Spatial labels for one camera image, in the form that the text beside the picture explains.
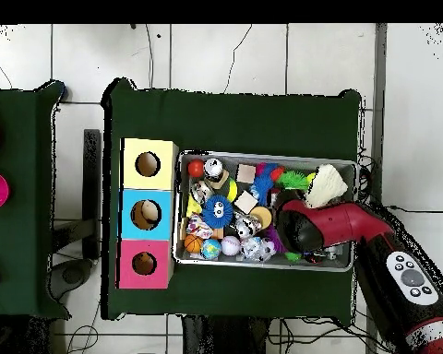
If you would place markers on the cream knitted cloth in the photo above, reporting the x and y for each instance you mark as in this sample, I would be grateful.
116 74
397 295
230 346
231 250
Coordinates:
326 186

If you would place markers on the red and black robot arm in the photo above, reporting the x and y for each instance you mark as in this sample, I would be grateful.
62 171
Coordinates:
339 221

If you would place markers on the wooden box with three holes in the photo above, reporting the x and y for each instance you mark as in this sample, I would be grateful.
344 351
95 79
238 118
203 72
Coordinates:
147 182

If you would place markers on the blue spiky ball with eyes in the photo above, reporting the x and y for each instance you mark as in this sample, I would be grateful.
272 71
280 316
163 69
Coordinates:
217 211

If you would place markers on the plain wooden cube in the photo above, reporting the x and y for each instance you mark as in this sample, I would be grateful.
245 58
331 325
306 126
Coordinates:
246 201

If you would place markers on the plain orange ball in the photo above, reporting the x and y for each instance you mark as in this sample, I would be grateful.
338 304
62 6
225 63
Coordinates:
195 167

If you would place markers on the white baseball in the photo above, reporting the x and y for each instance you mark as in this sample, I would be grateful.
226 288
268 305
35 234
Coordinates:
231 246

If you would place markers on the globe print ball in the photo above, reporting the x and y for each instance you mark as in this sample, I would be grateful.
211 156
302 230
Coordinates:
211 249

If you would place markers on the small orange basketball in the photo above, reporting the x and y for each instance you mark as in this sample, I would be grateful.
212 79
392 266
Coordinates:
193 243

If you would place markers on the dark green side tablecloth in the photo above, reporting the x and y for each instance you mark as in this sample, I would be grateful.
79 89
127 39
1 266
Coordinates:
18 239

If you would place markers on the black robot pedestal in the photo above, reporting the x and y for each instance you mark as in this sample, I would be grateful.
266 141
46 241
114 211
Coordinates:
225 339

